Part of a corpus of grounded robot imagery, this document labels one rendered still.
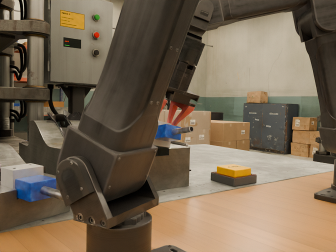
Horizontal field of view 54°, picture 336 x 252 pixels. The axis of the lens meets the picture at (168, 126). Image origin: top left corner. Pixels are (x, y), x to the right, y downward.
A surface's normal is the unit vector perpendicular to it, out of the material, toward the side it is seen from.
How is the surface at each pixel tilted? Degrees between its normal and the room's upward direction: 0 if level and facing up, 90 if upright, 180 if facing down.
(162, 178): 90
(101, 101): 79
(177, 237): 0
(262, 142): 90
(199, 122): 98
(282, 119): 90
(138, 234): 90
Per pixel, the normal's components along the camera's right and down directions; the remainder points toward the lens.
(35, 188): 0.80, 0.06
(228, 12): 0.08, 0.11
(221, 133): -0.70, 0.02
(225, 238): 0.03, -1.00
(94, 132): -0.54, 0.02
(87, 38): 0.59, 0.07
